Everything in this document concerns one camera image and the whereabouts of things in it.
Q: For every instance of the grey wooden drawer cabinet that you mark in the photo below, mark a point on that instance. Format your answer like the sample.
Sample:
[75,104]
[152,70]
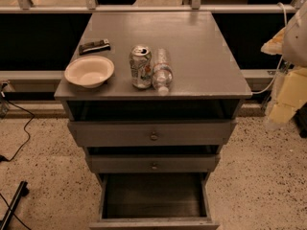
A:
[208,84]

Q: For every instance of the dark snack bar wrapper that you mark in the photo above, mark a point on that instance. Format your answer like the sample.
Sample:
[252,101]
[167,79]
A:
[95,46]

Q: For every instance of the clear plastic water bottle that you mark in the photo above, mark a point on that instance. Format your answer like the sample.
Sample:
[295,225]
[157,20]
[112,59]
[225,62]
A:
[162,71]

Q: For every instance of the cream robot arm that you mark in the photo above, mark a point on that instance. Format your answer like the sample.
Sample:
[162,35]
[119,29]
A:
[290,93]

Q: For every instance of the top grey drawer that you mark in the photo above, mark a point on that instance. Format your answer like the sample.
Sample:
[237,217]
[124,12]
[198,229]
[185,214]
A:
[149,134]

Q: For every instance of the aluminium soda can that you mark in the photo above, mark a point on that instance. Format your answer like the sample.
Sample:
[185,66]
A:
[140,66]

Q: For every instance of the bottom grey open drawer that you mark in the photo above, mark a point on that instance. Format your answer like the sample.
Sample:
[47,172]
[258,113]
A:
[154,201]

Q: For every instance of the white paper bowl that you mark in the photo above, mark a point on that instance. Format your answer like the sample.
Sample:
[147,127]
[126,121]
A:
[89,72]

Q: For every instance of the black bar on floor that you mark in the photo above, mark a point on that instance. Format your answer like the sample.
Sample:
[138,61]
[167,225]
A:
[22,190]

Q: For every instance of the middle grey drawer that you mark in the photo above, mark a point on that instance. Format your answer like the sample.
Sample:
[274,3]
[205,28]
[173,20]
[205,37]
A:
[152,163]

